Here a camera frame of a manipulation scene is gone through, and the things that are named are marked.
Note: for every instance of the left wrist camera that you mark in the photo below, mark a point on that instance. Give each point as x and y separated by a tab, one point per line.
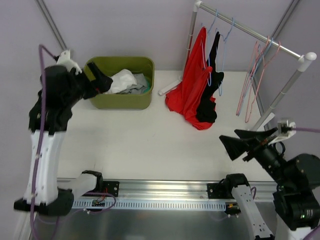
64	59

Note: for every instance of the black tank top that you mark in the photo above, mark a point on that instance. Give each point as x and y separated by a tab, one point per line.
206	112

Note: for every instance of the olive green plastic basin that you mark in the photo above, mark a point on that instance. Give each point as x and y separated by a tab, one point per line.
110	65

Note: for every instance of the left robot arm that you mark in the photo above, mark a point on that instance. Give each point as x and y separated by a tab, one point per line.
62	88

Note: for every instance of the pink wire hanger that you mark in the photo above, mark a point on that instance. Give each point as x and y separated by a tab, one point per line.
259	73

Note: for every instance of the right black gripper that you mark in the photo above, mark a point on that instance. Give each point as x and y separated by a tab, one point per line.
251	147

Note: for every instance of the red tank top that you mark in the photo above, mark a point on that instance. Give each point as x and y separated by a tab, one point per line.
186	97

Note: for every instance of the grey tank top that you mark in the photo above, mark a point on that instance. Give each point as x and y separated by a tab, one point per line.
135	89

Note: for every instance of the aluminium rail with cable duct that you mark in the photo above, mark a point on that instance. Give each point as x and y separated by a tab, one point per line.
157	195

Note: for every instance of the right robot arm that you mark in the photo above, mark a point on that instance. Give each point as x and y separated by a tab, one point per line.
297	209

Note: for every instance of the green tank top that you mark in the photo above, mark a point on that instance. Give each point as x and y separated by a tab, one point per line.
147	84

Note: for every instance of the white metal clothes rack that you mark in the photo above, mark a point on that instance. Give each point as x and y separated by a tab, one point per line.
304	60

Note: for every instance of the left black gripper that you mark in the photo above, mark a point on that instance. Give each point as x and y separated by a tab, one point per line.
88	81

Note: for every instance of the blue hanger under red top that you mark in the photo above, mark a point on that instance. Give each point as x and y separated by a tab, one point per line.
208	50

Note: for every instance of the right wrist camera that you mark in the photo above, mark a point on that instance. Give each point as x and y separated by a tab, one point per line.
285	130

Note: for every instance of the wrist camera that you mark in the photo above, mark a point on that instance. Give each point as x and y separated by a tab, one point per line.
285	130
64	59

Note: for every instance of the white tank top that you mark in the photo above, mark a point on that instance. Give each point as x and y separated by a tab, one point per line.
121	81

